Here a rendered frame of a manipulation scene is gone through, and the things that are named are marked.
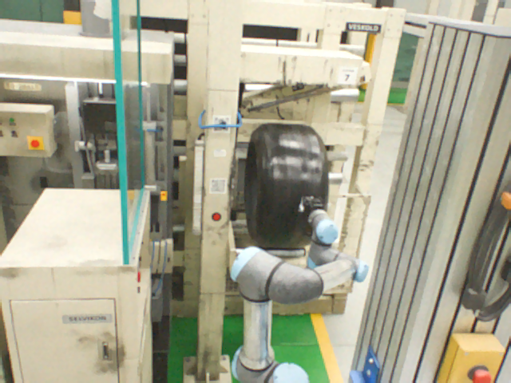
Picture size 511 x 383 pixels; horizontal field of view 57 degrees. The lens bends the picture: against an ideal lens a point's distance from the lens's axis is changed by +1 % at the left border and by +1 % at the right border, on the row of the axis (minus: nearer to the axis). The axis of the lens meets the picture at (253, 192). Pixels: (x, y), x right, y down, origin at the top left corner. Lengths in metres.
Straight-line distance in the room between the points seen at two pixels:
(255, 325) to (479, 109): 0.93
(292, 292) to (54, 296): 0.72
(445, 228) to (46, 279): 1.12
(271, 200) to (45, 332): 0.96
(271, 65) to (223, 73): 0.36
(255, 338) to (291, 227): 0.66
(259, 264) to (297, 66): 1.20
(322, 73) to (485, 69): 1.54
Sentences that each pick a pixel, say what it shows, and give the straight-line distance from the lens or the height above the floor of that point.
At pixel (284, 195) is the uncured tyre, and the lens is 1.95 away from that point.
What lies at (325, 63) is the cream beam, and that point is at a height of 1.75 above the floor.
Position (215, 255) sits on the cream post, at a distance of 2.29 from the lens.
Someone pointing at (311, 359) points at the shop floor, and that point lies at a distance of 3.04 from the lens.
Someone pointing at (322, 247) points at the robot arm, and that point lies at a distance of 1.67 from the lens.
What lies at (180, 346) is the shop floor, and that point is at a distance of 3.04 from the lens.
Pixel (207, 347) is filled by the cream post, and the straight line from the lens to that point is 2.64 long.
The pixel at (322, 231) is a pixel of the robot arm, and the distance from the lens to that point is 1.62.
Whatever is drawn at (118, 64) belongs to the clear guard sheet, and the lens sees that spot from 1.24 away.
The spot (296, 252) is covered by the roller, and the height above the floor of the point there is 0.91.
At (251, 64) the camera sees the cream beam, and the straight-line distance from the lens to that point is 2.23.
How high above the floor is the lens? 2.07
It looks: 24 degrees down
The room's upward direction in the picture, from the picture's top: 5 degrees clockwise
